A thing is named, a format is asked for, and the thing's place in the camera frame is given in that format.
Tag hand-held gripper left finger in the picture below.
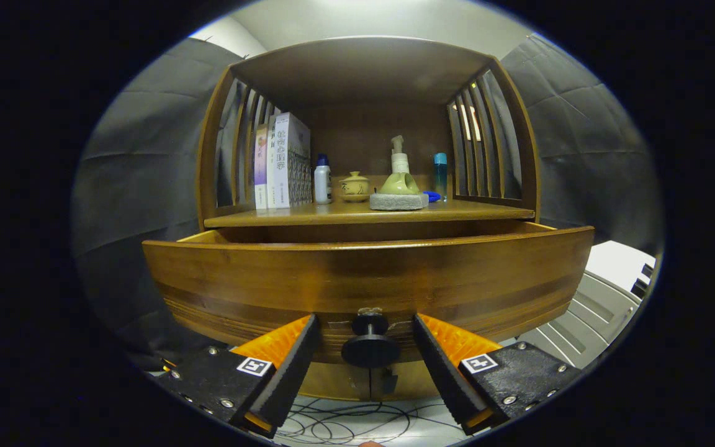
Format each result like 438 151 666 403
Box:
146 312 322 438

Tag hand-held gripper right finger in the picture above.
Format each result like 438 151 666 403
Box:
411 312 583 436

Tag wooden drawer with black knob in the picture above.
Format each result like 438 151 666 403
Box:
142 220 595 370

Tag wooden countertop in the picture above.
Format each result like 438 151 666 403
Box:
204 197 536 228

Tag white filing cabinet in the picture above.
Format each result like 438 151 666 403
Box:
516 240 657 370

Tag brown wooden cabinet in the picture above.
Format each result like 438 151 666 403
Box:
195 35 542 401

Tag white bottle with blue cap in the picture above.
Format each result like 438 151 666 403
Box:
313 154 333 205

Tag yellow lidded tea bowl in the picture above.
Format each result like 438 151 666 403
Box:
339 171 371 203

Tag clear blue bottle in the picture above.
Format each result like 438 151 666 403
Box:
434 152 449 201

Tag purple book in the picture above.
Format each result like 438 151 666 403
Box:
254 124 269 210

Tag white patterned book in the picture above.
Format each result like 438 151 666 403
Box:
272 112 312 209

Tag white pump bottle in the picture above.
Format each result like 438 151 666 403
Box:
390 135 410 176

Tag black floor cables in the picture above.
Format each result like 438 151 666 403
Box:
277 397 457 446

